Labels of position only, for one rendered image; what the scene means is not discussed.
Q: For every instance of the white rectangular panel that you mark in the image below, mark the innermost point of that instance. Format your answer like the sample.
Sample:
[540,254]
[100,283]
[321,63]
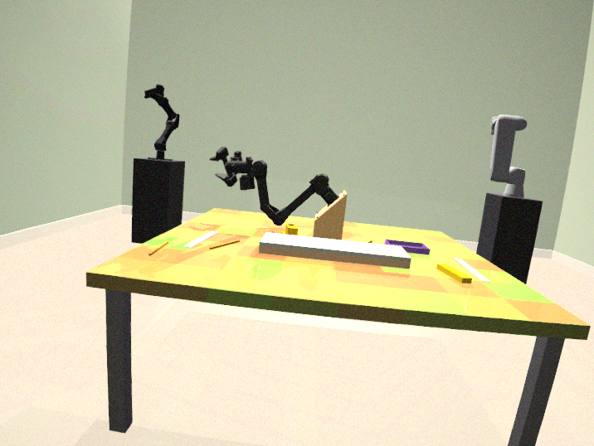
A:
[345,251]

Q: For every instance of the white flat bar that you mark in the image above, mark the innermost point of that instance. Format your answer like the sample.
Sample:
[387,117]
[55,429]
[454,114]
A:
[472,270]
[201,239]

